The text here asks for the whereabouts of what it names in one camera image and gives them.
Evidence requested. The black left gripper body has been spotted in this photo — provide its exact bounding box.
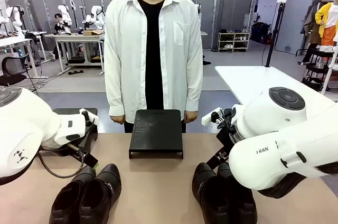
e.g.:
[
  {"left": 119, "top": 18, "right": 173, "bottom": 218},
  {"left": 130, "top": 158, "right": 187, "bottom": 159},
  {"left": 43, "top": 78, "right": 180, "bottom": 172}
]
[{"left": 78, "top": 125, "right": 99, "bottom": 156}]

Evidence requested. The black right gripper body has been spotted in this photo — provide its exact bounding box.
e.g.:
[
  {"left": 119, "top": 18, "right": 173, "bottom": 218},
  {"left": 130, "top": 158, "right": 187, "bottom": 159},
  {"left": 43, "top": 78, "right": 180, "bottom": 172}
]
[{"left": 216, "top": 109, "right": 239, "bottom": 154}]

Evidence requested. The person's left forearm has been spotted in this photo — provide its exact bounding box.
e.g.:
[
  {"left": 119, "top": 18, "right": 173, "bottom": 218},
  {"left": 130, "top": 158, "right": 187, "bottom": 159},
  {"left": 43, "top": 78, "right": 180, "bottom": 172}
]
[{"left": 184, "top": 73, "right": 203, "bottom": 114}]

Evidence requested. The person's right forearm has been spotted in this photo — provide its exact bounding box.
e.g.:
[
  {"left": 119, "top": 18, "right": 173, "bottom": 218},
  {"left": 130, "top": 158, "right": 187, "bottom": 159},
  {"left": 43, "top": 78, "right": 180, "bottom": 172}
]
[{"left": 105, "top": 73, "right": 126, "bottom": 116}]

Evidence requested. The person in white shirt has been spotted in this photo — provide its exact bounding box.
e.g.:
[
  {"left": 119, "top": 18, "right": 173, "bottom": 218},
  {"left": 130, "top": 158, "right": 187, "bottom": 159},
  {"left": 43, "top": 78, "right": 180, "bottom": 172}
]
[{"left": 104, "top": 0, "right": 203, "bottom": 134}]

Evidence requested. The seated person in black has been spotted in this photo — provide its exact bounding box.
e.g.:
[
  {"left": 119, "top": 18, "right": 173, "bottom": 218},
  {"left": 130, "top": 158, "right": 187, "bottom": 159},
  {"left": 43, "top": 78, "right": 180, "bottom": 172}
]
[{"left": 53, "top": 13, "right": 70, "bottom": 35}]

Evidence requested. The person in brown coat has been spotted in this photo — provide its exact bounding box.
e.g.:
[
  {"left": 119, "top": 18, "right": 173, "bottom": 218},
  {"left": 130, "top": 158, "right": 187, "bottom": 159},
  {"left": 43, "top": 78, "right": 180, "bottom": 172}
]
[{"left": 297, "top": 0, "right": 331, "bottom": 65}]

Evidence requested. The person in yellow jacket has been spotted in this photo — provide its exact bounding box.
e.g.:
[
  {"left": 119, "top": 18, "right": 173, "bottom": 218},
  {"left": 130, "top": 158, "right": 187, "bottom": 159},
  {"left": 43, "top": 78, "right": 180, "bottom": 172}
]
[{"left": 315, "top": 0, "right": 338, "bottom": 48}]

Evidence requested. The person's right hand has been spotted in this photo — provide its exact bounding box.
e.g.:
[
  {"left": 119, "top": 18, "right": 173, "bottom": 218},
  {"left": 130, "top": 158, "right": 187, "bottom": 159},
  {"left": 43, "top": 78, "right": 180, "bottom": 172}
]
[{"left": 110, "top": 114, "right": 125, "bottom": 125}]

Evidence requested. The person's left hand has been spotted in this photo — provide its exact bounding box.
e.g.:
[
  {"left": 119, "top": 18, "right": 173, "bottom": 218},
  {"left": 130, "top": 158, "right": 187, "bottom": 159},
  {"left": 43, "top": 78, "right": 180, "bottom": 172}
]
[{"left": 184, "top": 111, "right": 199, "bottom": 124}]

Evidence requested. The black leather buckle shoe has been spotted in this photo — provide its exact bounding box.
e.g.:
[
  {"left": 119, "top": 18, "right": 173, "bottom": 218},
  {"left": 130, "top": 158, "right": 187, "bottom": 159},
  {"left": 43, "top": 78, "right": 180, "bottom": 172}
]
[
  {"left": 49, "top": 165, "right": 97, "bottom": 224},
  {"left": 192, "top": 162, "right": 231, "bottom": 224},
  {"left": 217, "top": 162, "right": 258, "bottom": 224},
  {"left": 79, "top": 163, "right": 122, "bottom": 224}
]

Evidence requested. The white side table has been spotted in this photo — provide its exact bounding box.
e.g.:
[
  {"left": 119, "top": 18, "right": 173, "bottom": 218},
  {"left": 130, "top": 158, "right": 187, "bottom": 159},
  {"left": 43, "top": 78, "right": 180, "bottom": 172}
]
[{"left": 215, "top": 65, "right": 338, "bottom": 106}]

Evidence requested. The wooden shoe rack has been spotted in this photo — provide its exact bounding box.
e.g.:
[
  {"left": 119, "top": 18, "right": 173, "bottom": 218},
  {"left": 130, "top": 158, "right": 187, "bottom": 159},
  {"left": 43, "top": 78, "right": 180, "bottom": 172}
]
[{"left": 218, "top": 31, "right": 251, "bottom": 53}]

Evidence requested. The white background desk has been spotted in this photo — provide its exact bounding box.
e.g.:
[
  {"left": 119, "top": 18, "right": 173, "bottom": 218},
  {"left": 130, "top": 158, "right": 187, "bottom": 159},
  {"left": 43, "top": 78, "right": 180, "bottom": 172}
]
[
  {"left": 0, "top": 31, "right": 49, "bottom": 80},
  {"left": 44, "top": 32, "right": 106, "bottom": 76}
]

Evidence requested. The black office chair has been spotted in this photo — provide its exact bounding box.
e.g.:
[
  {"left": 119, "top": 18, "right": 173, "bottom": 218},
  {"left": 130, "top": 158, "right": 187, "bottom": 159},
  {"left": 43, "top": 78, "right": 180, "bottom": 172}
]
[{"left": 0, "top": 57, "right": 30, "bottom": 87}]

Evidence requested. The black bag pile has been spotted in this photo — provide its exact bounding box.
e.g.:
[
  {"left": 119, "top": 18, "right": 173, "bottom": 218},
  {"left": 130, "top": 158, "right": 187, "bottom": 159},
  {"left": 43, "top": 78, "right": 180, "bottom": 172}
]
[{"left": 250, "top": 22, "right": 273, "bottom": 45}]

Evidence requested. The black tripod pole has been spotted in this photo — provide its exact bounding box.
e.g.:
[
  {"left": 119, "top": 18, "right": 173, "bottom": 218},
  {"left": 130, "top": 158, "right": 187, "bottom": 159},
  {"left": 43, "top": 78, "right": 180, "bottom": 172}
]
[{"left": 265, "top": 0, "right": 288, "bottom": 68}]

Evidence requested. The black utility cart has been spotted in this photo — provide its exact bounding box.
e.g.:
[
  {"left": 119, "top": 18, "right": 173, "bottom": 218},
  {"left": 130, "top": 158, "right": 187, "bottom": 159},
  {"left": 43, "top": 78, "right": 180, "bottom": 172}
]
[{"left": 302, "top": 48, "right": 338, "bottom": 90}]

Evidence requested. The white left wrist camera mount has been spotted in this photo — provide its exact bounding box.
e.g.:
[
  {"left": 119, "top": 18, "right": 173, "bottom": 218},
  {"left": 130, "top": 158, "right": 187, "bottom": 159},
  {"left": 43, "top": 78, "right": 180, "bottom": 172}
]
[{"left": 79, "top": 108, "right": 99, "bottom": 127}]

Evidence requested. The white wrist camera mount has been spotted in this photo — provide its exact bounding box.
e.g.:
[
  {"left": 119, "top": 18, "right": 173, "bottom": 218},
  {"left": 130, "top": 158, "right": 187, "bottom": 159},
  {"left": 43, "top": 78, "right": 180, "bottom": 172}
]
[
  {"left": 79, "top": 108, "right": 99, "bottom": 127},
  {"left": 201, "top": 107, "right": 223, "bottom": 126}
]

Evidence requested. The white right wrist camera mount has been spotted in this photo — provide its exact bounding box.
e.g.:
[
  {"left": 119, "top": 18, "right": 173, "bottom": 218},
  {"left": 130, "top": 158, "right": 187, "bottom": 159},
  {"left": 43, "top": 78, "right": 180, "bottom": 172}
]
[{"left": 201, "top": 107, "right": 223, "bottom": 126}]

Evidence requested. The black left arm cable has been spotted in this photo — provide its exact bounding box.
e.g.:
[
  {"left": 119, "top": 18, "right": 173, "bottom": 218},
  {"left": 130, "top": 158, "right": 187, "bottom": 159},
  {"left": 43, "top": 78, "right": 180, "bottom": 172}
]
[{"left": 36, "top": 143, "right": 88, "bottom": 179}]

